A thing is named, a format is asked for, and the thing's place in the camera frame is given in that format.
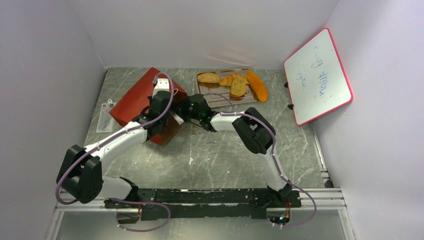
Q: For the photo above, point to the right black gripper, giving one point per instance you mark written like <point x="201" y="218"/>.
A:
<point x="180" y="108"/>

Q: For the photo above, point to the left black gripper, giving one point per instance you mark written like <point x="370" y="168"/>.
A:
<point x="150" y="99"/>

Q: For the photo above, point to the metal baking tray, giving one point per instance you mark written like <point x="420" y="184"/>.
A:
<point x="217" y="95"/>

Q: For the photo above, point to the metal tongs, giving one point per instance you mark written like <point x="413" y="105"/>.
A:
<point x="177" y="118"/>

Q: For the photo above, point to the red brown paper bag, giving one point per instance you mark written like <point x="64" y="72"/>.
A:
<point x="135" y="100"/>

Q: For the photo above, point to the tan fake bread roll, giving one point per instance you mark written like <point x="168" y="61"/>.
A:
<point x="209" y="77"/>

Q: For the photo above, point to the yellow fake bread slice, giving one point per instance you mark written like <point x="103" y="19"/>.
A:
<point x="227" y="81"/>

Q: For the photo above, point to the speckled fake toast slice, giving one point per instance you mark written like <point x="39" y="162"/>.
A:
<point x="239" y="86"/>

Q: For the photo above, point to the orange fake bread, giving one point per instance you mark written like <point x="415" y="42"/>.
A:
<point x="257" y="85"/>

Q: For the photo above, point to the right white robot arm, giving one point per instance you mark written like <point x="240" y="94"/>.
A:
<point x="256" y="133"/>

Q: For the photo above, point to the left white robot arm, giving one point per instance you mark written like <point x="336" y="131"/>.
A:
<point x="81" y="173"/>

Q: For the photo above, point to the clear plastic package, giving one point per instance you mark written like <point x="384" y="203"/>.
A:
<point x="106" y="122"/>

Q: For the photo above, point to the red framed whiteboard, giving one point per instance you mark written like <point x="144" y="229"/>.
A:
<point x="316" y="79"/>

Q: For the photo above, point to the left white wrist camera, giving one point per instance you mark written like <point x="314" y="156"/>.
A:
<point x="161" y="84"/>

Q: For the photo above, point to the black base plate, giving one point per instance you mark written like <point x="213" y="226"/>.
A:
<point x="161" y="203"/>

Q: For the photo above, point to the aluminium rail frame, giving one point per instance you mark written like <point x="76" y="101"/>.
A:
<point x="331" y="199"/>

